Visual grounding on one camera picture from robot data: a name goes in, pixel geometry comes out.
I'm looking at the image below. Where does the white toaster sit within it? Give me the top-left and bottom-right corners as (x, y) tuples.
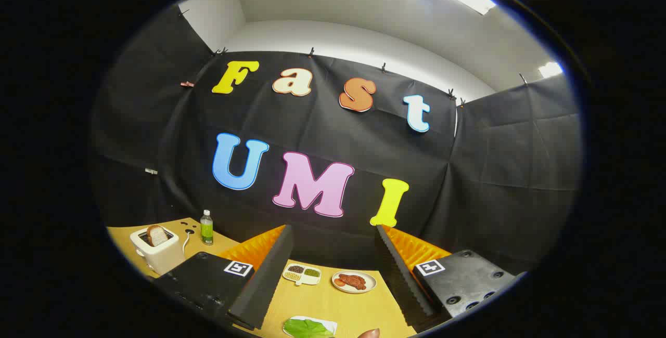
(130, 225), (186, 275)

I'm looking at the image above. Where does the green label plastic bottle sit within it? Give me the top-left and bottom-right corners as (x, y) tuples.
(200, 210), (214, 245)

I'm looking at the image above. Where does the round plate with steak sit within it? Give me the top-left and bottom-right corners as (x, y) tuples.
(331, 270), (377, 294)

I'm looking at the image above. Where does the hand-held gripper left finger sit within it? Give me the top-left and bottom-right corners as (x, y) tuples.
(151, 225), (294, 331)

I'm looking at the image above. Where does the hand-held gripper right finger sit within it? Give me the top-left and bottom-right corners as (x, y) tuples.
(375, 225), (527, 328)

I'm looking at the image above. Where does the row of black clips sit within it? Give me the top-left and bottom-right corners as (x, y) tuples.
(177, 8), (529, 110)

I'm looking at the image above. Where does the white divided dish with beans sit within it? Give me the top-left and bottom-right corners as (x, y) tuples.
(282, 264), (322, 286)

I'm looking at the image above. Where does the white square plate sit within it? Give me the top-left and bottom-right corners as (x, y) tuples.
(283, 316), (338, 337)

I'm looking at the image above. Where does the green lettuce leaf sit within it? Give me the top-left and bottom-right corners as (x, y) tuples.
(284, 317), (336, 338)

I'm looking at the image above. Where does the toasted bread slice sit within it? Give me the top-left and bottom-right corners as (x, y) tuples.
(146, 225), (169, 247)

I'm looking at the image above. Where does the brown steak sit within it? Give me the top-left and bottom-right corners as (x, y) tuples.
(338, 274), (367, 291)

